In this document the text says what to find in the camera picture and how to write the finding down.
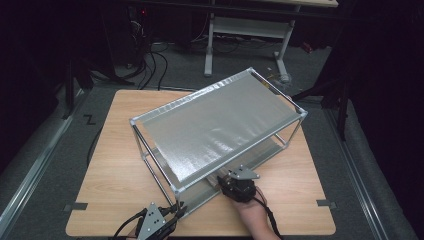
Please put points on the black computer tower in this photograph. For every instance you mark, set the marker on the black computer tower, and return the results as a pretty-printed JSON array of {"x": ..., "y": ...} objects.
[{"x": 136, "y": 33}]

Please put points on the white desk frame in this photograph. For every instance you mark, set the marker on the white desk frame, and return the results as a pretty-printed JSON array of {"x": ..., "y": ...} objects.
[{"x": 208, "y": 50}]

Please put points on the metal floor rail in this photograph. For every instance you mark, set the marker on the metal floor rail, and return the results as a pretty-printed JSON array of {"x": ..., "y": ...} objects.
[
  {"x": 356, "y": 173},
  {"x": 33, "y": 170}
]

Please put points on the black stand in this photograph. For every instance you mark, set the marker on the black stand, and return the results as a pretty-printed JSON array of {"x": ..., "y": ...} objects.
[
  {"x": 69, "y": 90},
  {"x": 343, "y": 110}
]

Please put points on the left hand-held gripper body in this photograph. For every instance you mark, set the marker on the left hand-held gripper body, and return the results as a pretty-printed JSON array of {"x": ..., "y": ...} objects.
[{"x": 151, "y": 221}]

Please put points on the red floor item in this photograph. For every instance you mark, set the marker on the red floor item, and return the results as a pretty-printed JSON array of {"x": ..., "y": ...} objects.
[{"x": 307, "y": 47}]

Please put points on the person's right hand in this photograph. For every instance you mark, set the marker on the person's right hand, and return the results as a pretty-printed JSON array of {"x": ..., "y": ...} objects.
[{"x": 250, "y": 210}]

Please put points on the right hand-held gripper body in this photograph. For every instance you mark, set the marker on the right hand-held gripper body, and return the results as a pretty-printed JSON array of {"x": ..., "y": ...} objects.
[{"x": 240, "y": 186}]

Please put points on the grey tape strip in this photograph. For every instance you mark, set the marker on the grey tape strip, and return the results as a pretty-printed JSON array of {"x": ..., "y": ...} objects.
[
  {"x": 75, "y": 206},
  {"x": 326, "y": 203}
]

